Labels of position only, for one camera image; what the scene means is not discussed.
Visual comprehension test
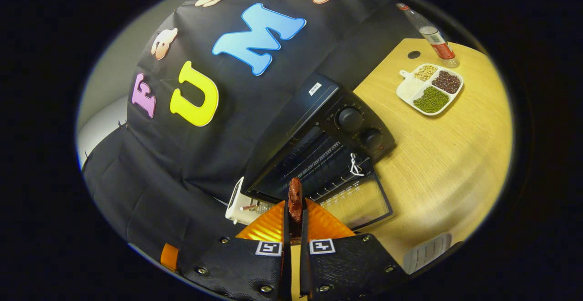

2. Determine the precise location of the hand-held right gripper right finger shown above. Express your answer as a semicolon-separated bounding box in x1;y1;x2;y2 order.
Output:
298;197;409;301

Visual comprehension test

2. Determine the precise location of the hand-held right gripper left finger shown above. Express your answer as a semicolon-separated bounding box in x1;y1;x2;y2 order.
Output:
177;199;292;301

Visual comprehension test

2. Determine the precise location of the red meat strip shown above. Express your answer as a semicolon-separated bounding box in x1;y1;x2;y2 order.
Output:
287;177;305;239

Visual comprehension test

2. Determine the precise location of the black electric oven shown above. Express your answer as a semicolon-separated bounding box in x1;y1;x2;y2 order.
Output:
244;72;397;232

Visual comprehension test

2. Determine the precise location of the metal oven rack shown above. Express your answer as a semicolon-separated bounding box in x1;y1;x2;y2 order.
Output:
278;141;367;198

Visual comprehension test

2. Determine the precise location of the white toaster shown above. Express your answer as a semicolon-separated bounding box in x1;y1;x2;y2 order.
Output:
225;176;275;225

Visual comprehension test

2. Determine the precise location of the white ridged tray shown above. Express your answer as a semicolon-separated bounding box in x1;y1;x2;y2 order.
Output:
403;233;453;275

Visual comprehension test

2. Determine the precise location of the white divided plate of beans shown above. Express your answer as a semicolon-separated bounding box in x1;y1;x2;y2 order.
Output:
396;63;465;117

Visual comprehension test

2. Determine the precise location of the clear plastic bottle red label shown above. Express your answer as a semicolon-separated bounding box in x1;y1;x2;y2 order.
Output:
396;3;460;69

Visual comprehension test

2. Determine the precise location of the white string tie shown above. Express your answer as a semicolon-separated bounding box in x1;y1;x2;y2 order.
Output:
349;153;365;177

